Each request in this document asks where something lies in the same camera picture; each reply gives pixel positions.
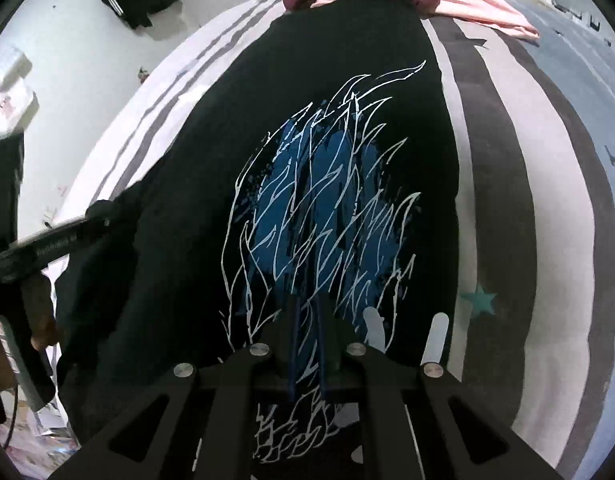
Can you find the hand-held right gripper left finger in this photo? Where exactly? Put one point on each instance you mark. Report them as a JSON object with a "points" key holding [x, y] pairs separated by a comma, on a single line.
{"points": [[295, 350]]}

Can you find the striped star bedsheet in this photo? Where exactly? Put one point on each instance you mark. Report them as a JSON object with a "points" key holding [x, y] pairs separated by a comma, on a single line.
{"points": [[512, 185]]}

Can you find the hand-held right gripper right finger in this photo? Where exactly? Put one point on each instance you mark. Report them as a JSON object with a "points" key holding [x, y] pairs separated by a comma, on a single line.
{"points": [[321, 350]]}

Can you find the person's left hand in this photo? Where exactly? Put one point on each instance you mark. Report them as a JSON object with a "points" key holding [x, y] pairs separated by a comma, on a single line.
{"points": [[43, 315]]}

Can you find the row of small ornaments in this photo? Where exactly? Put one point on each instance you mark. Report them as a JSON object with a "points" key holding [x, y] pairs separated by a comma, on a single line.
{"points": [[577, 15]]}

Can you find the pink cloth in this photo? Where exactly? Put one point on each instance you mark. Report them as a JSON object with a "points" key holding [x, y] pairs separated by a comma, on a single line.
{"points": [[487, 10]]}

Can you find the white wall device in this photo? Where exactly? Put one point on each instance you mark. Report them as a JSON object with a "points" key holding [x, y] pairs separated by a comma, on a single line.
{"points": [[9, 67]]}

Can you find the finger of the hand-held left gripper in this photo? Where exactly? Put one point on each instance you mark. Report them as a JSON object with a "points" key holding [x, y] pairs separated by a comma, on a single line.
{"points": [[52, 240]]}

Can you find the black printed t-shirt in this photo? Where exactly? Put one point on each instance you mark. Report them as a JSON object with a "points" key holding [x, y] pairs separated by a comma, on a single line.
{"points": [[307, 135]]}

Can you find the scattered papers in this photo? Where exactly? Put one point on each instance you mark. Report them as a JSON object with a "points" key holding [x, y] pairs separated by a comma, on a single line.
{"points": [[42, 435]]}

